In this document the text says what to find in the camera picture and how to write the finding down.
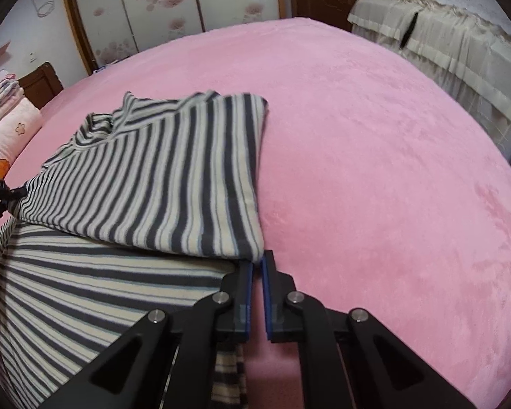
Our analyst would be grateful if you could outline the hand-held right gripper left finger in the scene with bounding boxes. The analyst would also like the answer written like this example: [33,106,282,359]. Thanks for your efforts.
[38,263,254,409]

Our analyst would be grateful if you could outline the grey white striped shirt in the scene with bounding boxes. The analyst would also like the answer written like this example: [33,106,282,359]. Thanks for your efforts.
[0,89,269,409]

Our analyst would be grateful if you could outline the pink fleece blanket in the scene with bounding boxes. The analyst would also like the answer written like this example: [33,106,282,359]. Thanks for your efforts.
[0,17,511,409]

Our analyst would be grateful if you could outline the dark wooden headboard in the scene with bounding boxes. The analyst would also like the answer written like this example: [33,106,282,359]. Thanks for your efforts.
[17,62,64,109]

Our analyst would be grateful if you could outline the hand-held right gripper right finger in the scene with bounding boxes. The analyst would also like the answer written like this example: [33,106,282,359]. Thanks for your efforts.
[262,251,478,409]

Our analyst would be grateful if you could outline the pink flower print pillow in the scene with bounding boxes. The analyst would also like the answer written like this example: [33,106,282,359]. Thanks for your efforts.
[0,96,43,180]

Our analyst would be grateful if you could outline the beige draped cloth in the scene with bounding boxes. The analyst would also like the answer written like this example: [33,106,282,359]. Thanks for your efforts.
[347,0,511,167]

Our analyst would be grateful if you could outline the floral sliding door wardrobe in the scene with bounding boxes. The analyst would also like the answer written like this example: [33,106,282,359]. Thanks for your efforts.
[60,0,288,75]

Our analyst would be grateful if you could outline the folded striped pink quilts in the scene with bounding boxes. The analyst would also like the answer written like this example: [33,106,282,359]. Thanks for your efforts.
[0,72,24,137]

